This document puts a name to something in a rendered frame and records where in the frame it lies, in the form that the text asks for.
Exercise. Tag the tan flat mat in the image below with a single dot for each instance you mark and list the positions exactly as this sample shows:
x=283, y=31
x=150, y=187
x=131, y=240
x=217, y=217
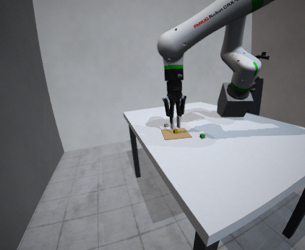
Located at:
x=182, y=133

